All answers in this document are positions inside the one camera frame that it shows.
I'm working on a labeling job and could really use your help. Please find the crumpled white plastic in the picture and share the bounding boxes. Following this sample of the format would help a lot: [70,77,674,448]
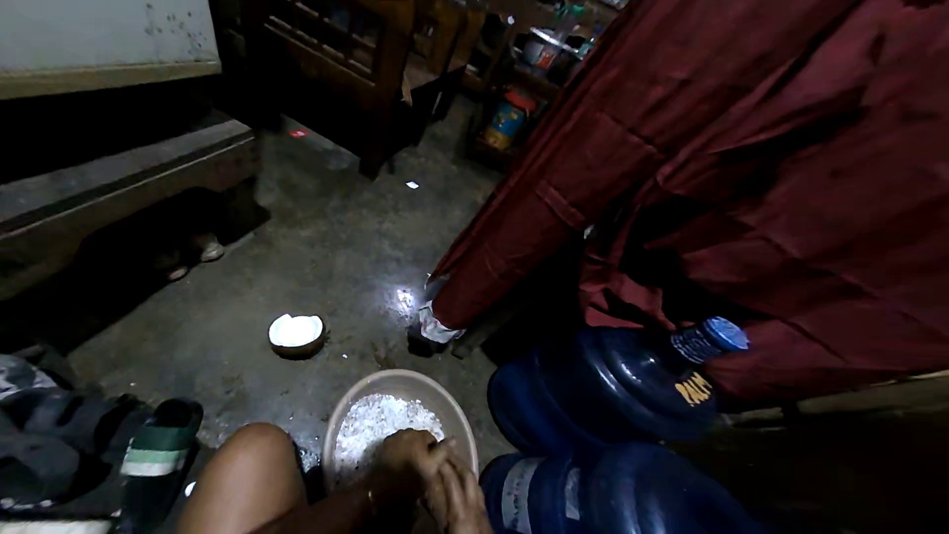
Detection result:
[418,300,465,345]

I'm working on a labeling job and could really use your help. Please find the person's legs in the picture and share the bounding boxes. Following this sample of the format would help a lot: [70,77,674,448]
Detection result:
[176,423,307,534]

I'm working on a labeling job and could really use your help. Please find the green white striped slipper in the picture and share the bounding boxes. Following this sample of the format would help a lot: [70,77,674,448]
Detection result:
[120,398,204,534]

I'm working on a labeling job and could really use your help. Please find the dark wooden bench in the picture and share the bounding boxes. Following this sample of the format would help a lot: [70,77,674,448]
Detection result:
[239,0,487,180]

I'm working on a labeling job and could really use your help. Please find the person's right hand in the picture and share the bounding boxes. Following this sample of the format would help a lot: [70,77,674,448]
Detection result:
[420,438,492,534]

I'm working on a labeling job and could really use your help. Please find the white panel, beige edge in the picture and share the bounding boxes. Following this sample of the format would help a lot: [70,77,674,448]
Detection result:
[0,0,222,100]

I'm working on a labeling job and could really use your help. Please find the beige plastic basin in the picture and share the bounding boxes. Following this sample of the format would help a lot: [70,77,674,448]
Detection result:
[322,369,479,513]

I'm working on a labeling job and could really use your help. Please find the wooden plank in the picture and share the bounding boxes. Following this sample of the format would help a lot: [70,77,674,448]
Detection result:
[719,371,949,427]

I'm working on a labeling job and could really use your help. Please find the white grated coconut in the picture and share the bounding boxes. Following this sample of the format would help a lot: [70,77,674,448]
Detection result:
[335,393,446,482]

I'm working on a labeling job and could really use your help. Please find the person's left hand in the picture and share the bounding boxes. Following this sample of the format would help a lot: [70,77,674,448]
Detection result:
[371,428,455,508]

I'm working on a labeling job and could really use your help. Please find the dark red curtain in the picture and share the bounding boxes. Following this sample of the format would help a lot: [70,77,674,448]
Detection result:
[428,0,949,413]

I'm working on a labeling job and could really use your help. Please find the pile of dark cloths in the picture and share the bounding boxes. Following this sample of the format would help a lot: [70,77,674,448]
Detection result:
[0,345,154,513]

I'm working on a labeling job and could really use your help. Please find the grey ledge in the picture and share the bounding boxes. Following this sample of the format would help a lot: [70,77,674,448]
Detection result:
[0,111,262,301]

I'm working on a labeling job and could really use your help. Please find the cluttered shelf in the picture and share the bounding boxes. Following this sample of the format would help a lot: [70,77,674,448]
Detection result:
[464,0,630,170]

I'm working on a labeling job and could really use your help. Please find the blue water jug, yellow print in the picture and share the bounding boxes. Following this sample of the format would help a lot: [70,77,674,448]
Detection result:
[487,316,750,455]

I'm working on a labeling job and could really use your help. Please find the blue water jug, white label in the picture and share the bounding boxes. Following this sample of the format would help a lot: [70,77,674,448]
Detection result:
[479,443,759,534]

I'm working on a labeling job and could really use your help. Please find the blue yellow tin, red top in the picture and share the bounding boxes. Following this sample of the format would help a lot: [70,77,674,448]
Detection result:
[482,86,538,152]

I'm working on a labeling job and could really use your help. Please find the coconut half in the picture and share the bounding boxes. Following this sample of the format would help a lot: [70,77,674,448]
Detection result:
[267,313,326,361]

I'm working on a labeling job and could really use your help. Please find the person's left forearm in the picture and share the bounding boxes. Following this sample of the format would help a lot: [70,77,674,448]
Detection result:
[251,475,382,534]

